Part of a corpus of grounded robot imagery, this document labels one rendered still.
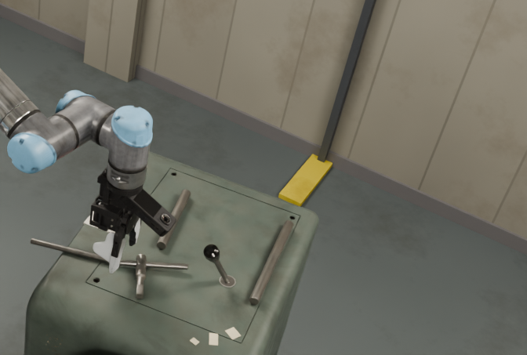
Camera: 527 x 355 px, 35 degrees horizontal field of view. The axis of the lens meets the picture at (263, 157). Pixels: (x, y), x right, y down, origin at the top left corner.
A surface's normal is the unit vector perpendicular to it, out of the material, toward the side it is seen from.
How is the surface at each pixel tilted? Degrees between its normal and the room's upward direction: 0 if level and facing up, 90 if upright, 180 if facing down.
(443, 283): 0
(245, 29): 90
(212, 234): 0
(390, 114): 90
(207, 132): 0
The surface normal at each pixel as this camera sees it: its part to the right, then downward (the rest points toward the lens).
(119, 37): -0.43, 0.46
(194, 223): 0.20, -0.79
